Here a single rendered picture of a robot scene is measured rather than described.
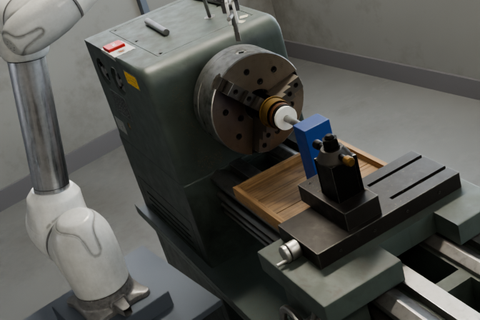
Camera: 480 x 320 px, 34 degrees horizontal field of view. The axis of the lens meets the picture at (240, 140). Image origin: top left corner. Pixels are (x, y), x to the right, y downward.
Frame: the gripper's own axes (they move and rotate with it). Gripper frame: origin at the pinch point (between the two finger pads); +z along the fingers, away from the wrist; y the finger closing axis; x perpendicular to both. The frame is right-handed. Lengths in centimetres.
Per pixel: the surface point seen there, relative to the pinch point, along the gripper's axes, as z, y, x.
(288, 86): 25.0, 11.5, -1.5
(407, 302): 52, 28, -74
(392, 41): 101, 77, 226
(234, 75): 17.6, -2.9, -3.1
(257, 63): 16.9, 4.1, 0.5
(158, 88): 18.7, -26.2, 2.2
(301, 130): 26.5, 12.5, -29.3
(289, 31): 108, 21, 307
